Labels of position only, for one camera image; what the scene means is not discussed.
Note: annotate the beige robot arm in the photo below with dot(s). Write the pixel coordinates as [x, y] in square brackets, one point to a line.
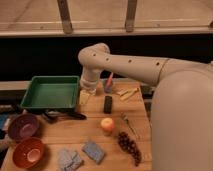
[182, 104]

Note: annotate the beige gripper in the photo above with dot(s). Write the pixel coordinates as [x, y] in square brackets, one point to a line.
[88, 81]

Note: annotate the grey holder with red tool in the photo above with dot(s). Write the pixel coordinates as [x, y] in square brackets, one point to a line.
[108, 84]

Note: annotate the bunch of dark grapes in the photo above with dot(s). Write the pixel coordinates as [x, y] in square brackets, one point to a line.
[129, 146]

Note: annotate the orange bowl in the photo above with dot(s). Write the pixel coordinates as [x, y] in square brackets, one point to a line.
[28, 153]

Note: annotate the black rectangular block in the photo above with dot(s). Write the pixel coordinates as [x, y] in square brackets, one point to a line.
[108, 104]

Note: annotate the pale yellow fries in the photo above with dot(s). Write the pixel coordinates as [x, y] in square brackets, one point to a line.
[126, 93]

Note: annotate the left wooden post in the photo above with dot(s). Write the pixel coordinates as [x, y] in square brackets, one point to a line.
[65, 16]

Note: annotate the wooden post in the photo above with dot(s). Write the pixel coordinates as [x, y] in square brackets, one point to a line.
[65, 16]
[130, 15]

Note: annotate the grey crumpled cloth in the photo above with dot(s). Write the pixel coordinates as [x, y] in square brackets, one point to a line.
[69, 160]

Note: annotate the purple bowl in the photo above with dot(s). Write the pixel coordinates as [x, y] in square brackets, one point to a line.
[23, 126]

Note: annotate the red yellow apple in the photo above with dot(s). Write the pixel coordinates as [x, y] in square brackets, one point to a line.
[107, 125]

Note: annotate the green plastic tray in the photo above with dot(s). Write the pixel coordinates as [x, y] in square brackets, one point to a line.
[51, 92]

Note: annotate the right wooden post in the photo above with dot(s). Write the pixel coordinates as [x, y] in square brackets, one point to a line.
[130, 15]

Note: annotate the blue sponge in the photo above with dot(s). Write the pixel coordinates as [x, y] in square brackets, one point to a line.
[93, 151]

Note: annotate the blue object at edge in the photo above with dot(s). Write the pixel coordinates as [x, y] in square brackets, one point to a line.
[4, 121]

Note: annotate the black dish brush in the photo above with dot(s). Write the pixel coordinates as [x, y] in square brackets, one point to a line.
[54, 116]

